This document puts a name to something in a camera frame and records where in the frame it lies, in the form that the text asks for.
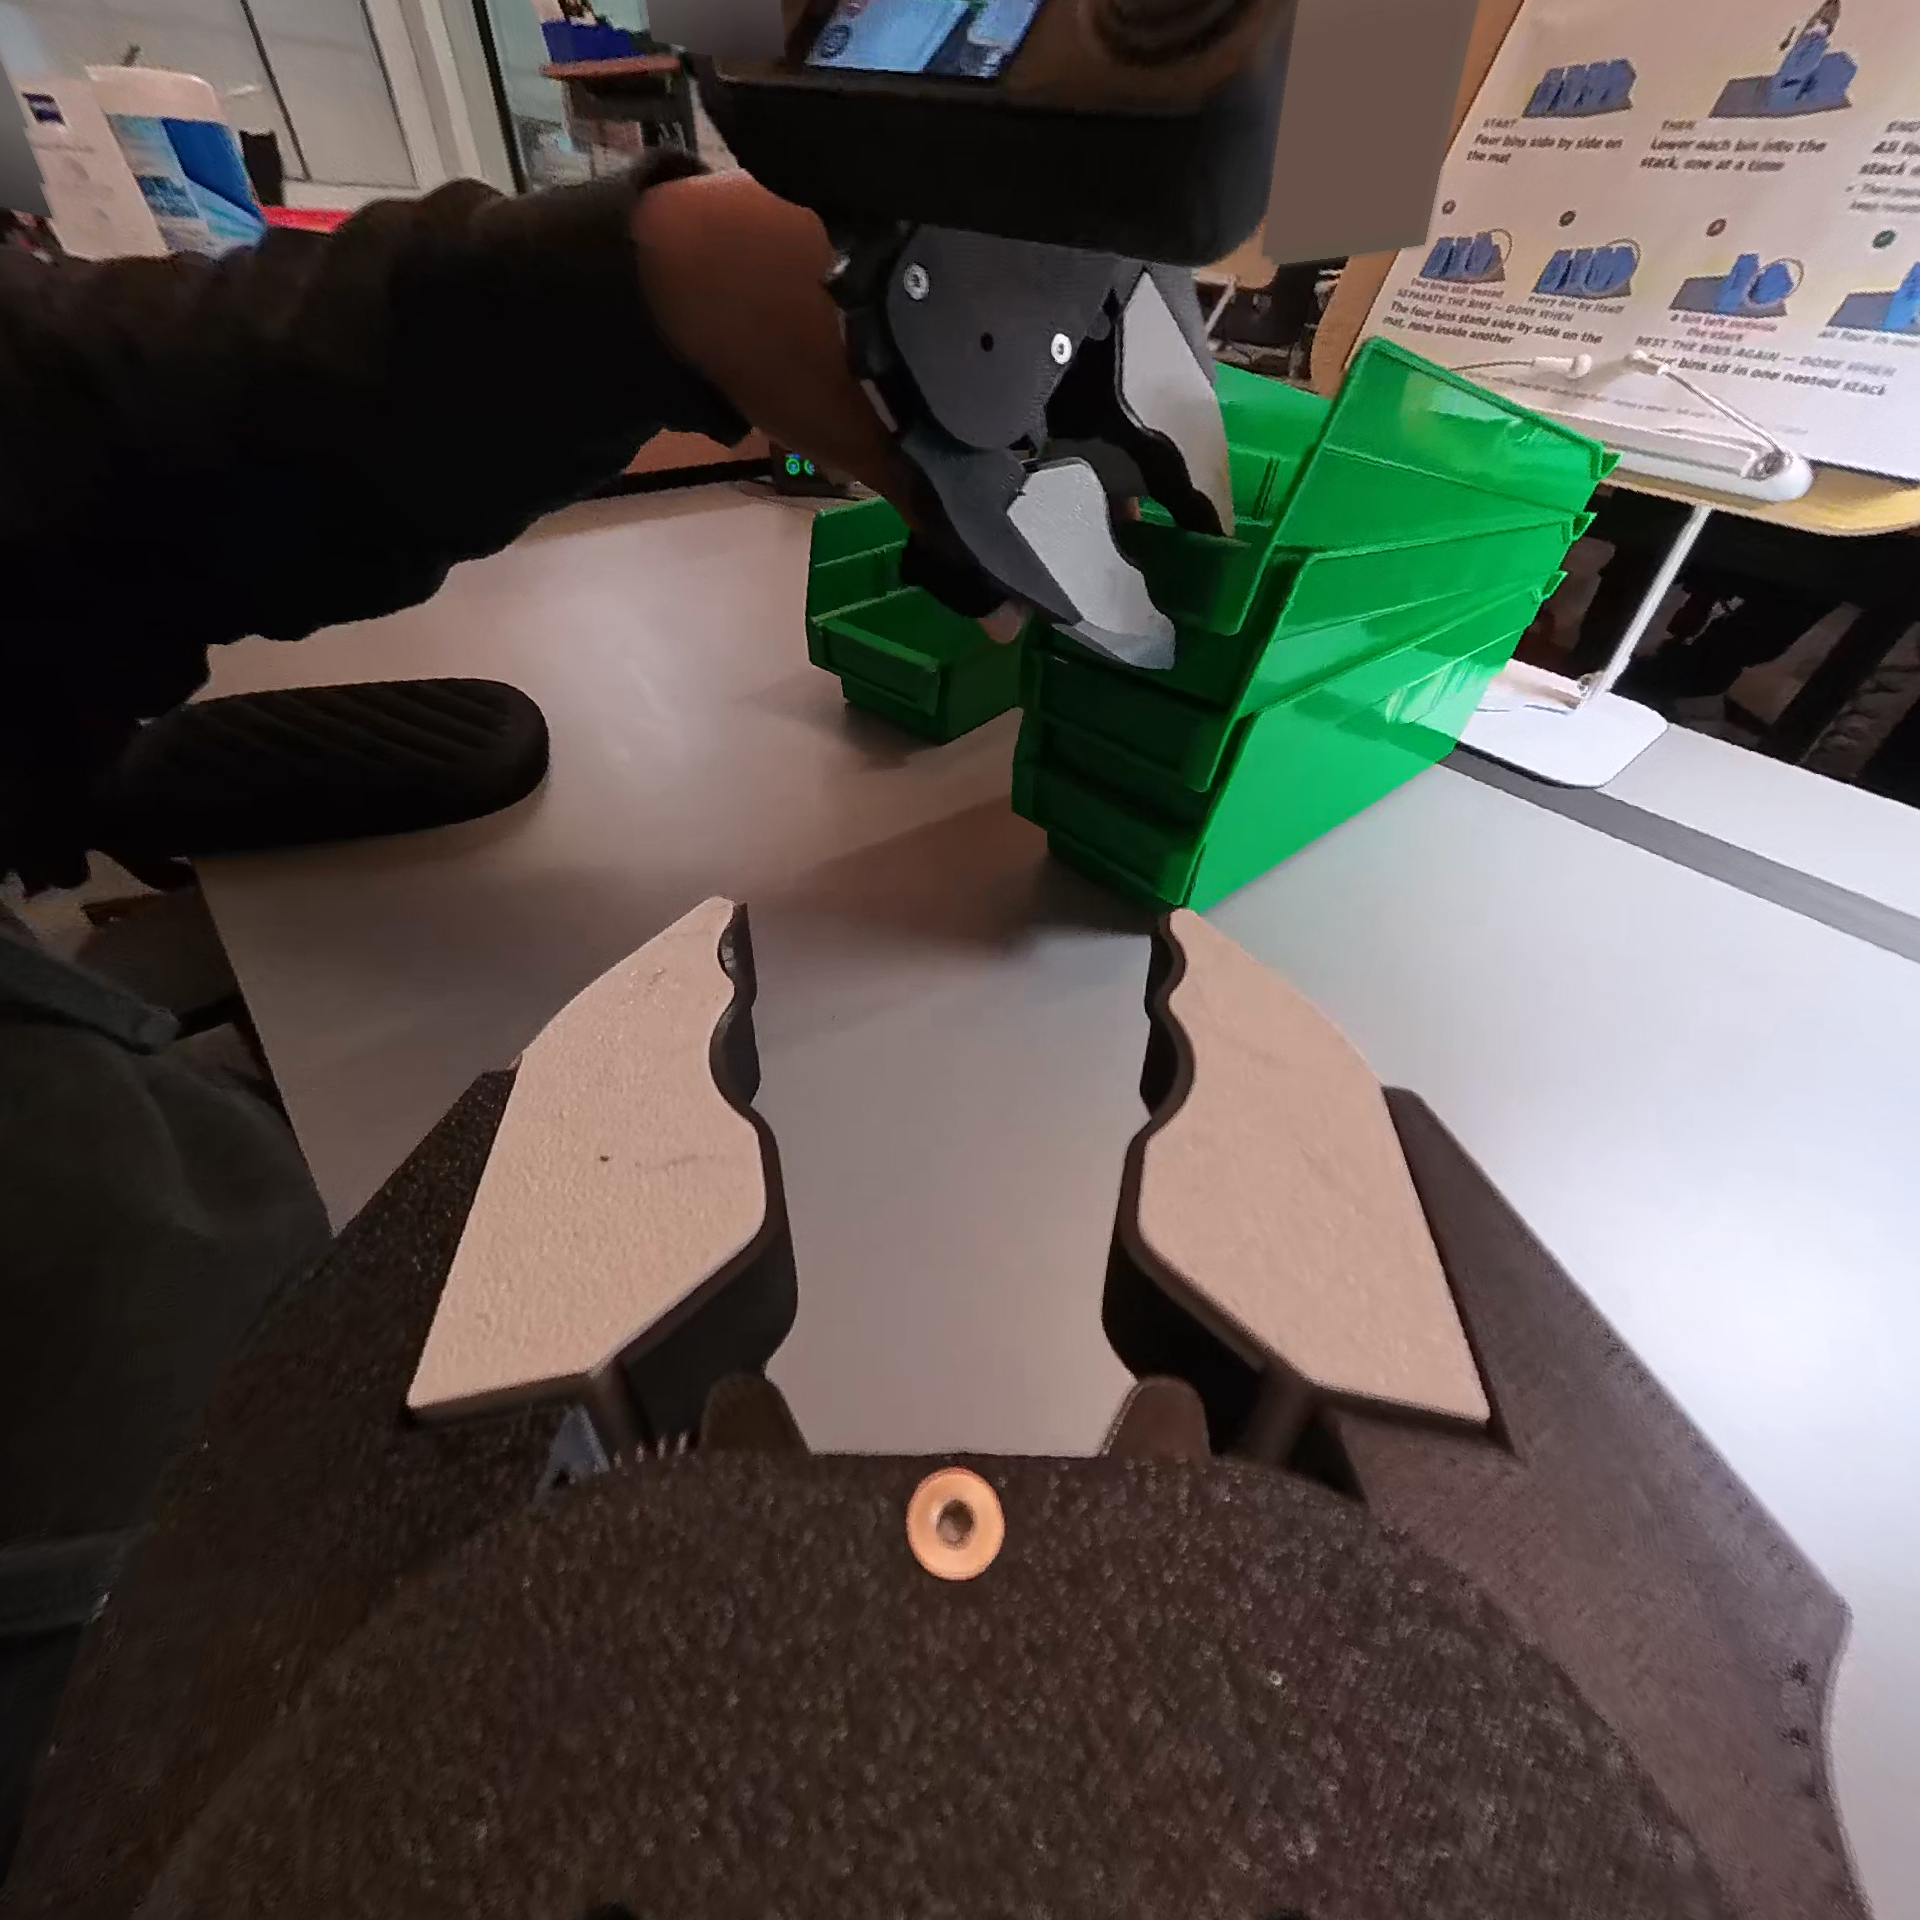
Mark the black chair armrest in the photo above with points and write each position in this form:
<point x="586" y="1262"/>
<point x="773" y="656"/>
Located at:
<point x="346" y="764"/>

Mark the white cardboard box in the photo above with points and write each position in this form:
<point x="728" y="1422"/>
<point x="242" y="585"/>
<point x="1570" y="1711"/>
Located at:
<point x="76" y="182"/>

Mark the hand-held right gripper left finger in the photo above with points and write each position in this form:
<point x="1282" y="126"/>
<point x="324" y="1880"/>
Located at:
<point x="599" y="1200"/>

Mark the person's left hand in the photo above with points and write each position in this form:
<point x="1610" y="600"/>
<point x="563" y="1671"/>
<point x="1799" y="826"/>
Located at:
<point x="749" y="299"/>

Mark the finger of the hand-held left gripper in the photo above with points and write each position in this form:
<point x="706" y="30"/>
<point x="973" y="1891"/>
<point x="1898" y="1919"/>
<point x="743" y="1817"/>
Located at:
<point x="1171" y="390"/>
<point x="1088" y="555"/>

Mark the instruction sheet on clipboard stand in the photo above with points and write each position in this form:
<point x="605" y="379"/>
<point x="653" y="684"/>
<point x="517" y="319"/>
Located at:
<point x="1875" y="507"/>

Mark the person's left forearm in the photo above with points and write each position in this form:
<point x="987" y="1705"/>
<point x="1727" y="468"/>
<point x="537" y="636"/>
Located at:
<point x="300" y="420"/>

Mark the blue white wipes pack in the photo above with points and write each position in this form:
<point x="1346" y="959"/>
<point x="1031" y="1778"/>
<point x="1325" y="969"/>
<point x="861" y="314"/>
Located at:
<point x="180" y="164"/>

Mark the person's dark clothing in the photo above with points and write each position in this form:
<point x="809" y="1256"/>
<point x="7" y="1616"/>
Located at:
<point x="120" y="1200"/>

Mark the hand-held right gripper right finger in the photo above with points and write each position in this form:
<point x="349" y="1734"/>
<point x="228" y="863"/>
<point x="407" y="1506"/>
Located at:
<point x="1306" y="1230"/>

